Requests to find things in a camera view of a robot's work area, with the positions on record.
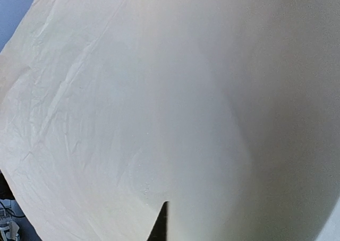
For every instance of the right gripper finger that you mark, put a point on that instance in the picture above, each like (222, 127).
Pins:
(159, 230)

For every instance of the tan kraft paper sheet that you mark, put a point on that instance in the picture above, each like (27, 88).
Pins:
(225, 110)

